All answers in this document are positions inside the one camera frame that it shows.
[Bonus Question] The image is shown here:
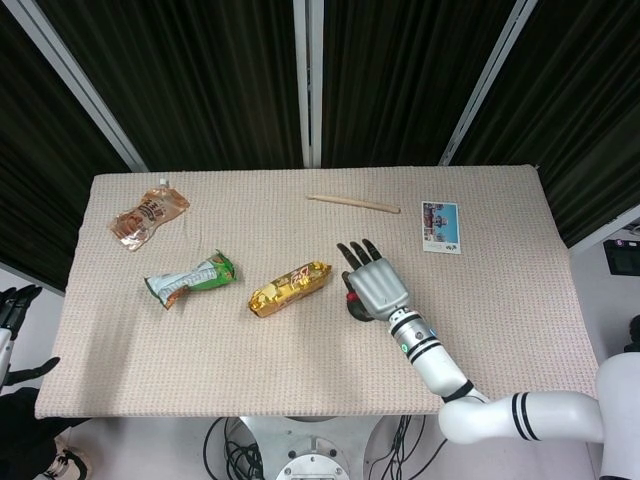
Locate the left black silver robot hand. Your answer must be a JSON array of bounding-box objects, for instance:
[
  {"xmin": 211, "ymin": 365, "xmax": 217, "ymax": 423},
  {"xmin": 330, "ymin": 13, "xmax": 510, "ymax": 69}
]
[{"xmin": 0, "ymin": 284, "xmax": 62, "ymax": 389}]

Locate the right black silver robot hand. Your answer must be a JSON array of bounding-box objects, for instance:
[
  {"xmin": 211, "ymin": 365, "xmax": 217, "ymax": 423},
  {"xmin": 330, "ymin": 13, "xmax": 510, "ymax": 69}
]
[{"xmin": 336, "ymin": 238, "xmax": 412, "ymax": 322}]

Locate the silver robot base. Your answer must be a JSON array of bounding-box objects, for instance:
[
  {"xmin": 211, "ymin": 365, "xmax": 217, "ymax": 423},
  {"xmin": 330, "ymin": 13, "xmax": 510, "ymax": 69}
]
[{"xmin": 238, "ymin": 414, "xmax": 401, "ymax": 480}]

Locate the black pen cup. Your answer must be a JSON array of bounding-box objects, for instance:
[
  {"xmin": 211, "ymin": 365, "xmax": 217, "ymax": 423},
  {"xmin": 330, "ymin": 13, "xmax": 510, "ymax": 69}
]
[{"xmin": 346, "ymin": 289, "xmax": 375, "ymax": 322}]

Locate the blue picture postcard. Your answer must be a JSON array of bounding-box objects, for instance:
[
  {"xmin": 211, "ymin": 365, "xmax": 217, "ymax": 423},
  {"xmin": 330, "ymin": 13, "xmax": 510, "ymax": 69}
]
[{"xmin": 421, "ymin": 200, "xmax": 462, "ymax": 256}]

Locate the thin wooden stick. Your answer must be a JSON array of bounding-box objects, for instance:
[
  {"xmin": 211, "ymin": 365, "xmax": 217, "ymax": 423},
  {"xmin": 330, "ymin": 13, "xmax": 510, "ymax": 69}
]
[{"xmin": 305, "ymin": 193, "xmax": 402, "ymax": 215}]

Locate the gold foil snack package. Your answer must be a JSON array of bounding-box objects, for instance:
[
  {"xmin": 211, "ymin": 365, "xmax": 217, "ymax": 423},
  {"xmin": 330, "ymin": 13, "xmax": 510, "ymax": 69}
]
[{"xmin": 248, "ymin": 259, "xmax": 334, "ymax": 319}]

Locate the black fabric garment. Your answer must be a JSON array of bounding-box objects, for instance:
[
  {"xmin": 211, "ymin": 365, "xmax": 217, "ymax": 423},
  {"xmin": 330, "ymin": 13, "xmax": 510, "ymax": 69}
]
[{"xmin": 0, "ymin": 384, "xmax": 94, "ymax": 480}]

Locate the beige woven tablecloth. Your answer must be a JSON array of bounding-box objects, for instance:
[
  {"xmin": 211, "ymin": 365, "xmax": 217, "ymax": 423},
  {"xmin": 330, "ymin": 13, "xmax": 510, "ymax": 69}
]
[{"xmin": 33, "ymin": 163, "xmax": 601, "ymax": 419}]

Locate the dark pleated curtain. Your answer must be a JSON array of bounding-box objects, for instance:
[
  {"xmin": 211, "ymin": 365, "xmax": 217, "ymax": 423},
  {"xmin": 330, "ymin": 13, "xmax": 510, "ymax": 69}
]
[
  {"xmin": 37, "ymin": 0, "xmax": 307, "ymax": 173},
  {"xmin": 449, "ymin": 0, "xmax": 640, "ymax": 249},
  {"xmin": 319, "ymin": 0, "xmax": 524, "ymax": 169},
  {"xmin": 0, "ymin": 9, "xmax": 129, "ymax": 294}
]

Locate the orange spouted drink pouch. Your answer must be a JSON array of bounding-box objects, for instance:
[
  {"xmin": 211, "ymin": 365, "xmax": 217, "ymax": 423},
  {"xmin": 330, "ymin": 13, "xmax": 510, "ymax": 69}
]
[{"xmin": 109, "ymin": 177, "xmax": 192, "ymax": 253}]

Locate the white black sneaker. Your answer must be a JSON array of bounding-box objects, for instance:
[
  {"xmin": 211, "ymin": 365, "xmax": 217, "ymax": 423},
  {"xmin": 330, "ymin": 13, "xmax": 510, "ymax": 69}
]
[{"xmin": 40, "ymin": 433, "xmax": 94, "ymax": 480}]

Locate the green white snack wrapper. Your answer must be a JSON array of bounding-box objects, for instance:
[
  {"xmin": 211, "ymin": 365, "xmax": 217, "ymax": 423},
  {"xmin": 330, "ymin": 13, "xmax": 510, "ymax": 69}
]
[{"xmin": 144, "ymin": 248, "xmax": 239, "ymax": 311}]

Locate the black screen device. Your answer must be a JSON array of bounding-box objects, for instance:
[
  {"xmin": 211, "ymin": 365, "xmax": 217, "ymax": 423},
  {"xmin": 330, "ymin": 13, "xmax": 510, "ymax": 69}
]
[{"xmin": 602, "ymin": 238, "xmax": 640, "ymax": 276}]

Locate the black cable bundle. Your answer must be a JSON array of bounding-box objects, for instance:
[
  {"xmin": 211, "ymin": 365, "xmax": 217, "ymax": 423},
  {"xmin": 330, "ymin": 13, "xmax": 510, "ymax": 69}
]
[
  {"xmin": 368, "ymin": 414, "xmax": 449, "ymax": 469},
  {"xmin": 203, "ymin": 416, "xmax": 266, "ymax": 480}
]

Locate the white frame post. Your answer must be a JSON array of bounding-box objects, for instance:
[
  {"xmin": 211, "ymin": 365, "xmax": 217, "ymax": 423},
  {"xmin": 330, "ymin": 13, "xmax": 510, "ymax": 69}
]
[
  {"xmin": 0, "ymin": 0, "xmax": 149, "ymax": 173},
  {"xmin": 291, "ymin": 0, "xmax": 327, "ymax": 169},
  {"xmin": 438, "ymin": 0, "xmax": 540, "ymax": 167}
]

